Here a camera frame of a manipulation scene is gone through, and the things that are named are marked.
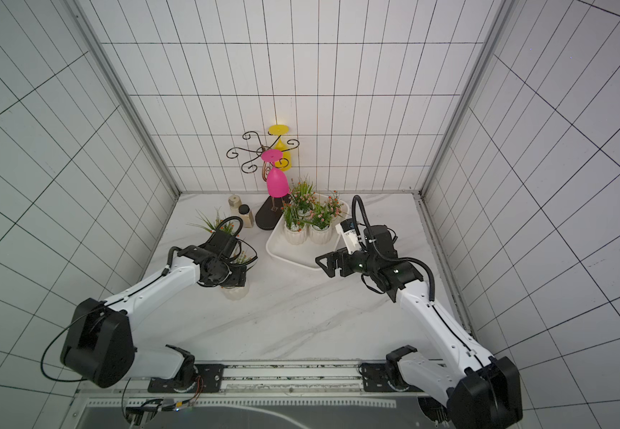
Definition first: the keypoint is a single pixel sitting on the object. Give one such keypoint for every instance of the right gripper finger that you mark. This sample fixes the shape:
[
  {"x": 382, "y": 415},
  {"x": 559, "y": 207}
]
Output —
[
  {"x": 329, "y": 265},
  {"x": 331, "y": 256}
]

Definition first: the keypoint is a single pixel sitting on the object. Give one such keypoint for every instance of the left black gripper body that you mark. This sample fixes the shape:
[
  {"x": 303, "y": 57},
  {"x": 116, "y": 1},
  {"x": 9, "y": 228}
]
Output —
[{"x": 226, "y": 276}]

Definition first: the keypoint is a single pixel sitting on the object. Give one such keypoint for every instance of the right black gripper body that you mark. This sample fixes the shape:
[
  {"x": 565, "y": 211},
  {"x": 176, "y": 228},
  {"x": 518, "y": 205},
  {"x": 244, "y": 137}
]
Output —
[{"x": 339, "y": 263}]

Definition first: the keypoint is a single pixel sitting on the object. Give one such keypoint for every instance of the orange potted plant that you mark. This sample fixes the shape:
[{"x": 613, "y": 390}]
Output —
[{"x": 210, "y": 225}]

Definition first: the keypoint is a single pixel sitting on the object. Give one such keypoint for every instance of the pink potted plant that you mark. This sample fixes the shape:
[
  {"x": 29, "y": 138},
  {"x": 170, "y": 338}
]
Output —
[{"x": 320, "y": 221}]

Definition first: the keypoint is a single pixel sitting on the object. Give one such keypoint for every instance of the green potted plant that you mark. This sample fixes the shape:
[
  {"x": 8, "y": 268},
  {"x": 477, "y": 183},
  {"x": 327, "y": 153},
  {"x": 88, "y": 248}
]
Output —
[
  {"x": 293, "y": 225},
  {"x": 303, "y": 197}
]

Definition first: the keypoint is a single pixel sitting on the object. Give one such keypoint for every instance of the small red flower potted plant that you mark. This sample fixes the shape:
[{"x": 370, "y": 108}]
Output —
[{"x": 339, "y": 209}]

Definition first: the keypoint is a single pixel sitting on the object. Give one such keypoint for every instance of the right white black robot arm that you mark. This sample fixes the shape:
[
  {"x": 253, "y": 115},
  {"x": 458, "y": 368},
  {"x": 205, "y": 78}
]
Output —
[{"x": 456, "y": 347}]

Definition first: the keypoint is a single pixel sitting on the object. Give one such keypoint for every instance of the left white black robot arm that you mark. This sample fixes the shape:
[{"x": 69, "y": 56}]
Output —
[{"x": 98, "y": 343}]

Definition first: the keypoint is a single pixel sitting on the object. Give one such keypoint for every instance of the white rectangular storage tray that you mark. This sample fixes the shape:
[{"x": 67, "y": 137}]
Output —
[{"x": 298, "y": 247}]

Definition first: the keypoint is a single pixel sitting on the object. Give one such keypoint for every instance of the black cap spice bottle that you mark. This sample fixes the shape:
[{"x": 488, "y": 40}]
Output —
[{"x": 245, "y": 213}]

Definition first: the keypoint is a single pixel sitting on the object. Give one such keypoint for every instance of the beige cap spice bottle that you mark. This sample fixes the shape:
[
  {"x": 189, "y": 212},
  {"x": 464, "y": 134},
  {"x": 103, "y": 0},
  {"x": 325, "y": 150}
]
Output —
[{"x": 234, "y": 202}]

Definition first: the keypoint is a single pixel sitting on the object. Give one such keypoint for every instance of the black scroll goblet rack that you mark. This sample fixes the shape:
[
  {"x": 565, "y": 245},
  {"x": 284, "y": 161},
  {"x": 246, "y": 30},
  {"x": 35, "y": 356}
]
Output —
[{"x": 271, "y": 211}]

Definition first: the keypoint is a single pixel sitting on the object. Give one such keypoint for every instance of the pink plastic goblet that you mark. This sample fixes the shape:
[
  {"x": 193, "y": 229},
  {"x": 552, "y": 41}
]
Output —
[{"x": 275, "y": 179}]

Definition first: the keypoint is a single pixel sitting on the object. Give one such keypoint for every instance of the yellow plastic goblet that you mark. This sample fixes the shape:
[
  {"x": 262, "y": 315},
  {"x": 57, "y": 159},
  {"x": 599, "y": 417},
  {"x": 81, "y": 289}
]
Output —
[{"x": 281, "y": 145}]

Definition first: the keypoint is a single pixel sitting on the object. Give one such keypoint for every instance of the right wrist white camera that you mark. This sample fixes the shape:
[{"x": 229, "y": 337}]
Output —
[{"x": 349, "y": 233}]

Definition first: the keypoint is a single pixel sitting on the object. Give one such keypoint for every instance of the aluminium mounting rail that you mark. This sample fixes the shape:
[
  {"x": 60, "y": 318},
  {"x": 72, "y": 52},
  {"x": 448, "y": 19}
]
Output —
[{"x": 294, "y": 378}]

